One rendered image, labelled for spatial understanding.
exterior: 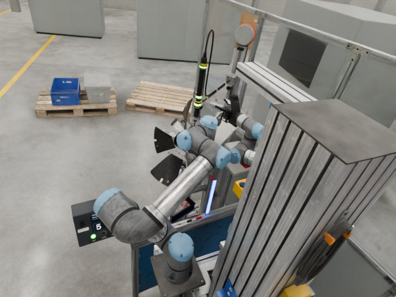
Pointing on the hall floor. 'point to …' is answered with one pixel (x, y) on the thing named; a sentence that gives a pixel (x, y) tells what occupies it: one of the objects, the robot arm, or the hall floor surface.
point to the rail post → (135, 271)
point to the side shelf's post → (225, 190)
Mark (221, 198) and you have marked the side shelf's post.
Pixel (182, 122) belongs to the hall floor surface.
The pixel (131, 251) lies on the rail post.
